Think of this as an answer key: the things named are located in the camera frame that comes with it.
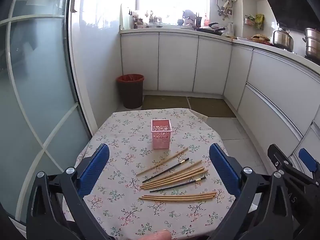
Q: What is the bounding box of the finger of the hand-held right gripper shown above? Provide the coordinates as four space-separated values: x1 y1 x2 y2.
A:
267 144 315 188
298 148 320 178

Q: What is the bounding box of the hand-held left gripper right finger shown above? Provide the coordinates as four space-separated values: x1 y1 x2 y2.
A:
205 143 292 240

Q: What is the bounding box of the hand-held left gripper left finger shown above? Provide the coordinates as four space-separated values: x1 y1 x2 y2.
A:
26 144 115 240

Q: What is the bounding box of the black chopstick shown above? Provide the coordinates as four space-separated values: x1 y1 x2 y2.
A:
149 177 207 193
142 158 190 183

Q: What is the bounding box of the pink perforated utensil holder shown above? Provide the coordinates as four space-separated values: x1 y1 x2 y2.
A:
151 119 172 150

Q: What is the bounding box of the person's left hand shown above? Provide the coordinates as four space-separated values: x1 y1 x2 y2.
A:
146 230 172 240

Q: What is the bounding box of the floral tablecloth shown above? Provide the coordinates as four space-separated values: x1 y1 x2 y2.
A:
59 108 250 240

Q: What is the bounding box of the white base cabinet with drawers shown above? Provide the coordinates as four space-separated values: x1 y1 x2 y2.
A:
223 42 320 180

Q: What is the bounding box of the brown trash bin red bag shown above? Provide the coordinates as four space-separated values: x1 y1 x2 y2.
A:
116 74 145 109

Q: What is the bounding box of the wide brown floor mat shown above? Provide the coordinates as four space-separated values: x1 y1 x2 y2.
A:
142 95 192 110

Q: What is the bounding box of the frosted glass sliding door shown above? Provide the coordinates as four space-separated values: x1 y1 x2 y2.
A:
0 0 98 225

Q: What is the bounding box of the steel kettle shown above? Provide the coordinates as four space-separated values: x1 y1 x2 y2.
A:
272 23 294 52

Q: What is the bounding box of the white base cabinet with doors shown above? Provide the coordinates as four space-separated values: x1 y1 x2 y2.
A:
121 32 233 95

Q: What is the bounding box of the steel steamer pot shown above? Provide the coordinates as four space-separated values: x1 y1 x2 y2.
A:
302 27 320 59

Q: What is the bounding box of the plate of flatbread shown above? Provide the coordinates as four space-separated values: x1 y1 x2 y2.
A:
251 34 271 42

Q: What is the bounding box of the black frying pan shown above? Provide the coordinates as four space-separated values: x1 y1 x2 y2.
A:
196 22 227 36

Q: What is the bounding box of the water heater pipes and valve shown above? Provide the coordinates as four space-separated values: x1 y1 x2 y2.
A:
216 0 233 18

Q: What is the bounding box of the white cutting board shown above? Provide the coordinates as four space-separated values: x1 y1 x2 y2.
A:
121 4 130 30

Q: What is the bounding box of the grey bag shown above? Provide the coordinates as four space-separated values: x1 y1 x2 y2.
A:
182 9 196 20

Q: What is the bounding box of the wall rack with packets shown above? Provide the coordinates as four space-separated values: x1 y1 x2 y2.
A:
244 14 265 29

